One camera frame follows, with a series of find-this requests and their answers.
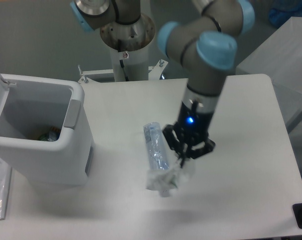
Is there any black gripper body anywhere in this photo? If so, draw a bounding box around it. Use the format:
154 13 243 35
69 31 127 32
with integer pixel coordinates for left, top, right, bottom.
174 102 214 146

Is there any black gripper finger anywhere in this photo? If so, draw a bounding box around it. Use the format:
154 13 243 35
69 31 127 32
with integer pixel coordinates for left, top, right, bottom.
187 138 215 160
162 123 187 160

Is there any crushed clear plastic bottle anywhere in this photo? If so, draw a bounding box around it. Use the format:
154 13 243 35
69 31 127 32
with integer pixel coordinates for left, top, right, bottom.
142 121 171 198

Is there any clear plastic wrapper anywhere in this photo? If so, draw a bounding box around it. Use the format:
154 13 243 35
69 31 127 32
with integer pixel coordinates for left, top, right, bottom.
146 159 195 192

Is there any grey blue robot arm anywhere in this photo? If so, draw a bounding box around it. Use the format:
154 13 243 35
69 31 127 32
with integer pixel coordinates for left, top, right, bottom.
70 0 255 163

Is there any trash inside can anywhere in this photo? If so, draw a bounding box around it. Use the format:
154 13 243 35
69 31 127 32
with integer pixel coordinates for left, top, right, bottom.
37 126 61 142

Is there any white trash can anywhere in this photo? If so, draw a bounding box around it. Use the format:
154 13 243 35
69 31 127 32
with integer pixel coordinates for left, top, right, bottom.
0 73 94 186

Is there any blue bag in background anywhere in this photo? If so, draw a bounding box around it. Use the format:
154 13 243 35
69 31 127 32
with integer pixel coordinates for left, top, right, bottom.
268 0 302 28

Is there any black pedestal cable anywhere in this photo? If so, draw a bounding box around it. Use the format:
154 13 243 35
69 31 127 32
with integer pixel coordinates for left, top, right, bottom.
117 39 129 82

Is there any white mounting bracket frame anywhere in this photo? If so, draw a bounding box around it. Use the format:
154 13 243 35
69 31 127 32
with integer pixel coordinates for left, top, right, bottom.
77 58 169 84

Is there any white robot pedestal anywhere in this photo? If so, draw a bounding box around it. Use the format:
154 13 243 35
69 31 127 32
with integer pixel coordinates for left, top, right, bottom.
100 13 155 69

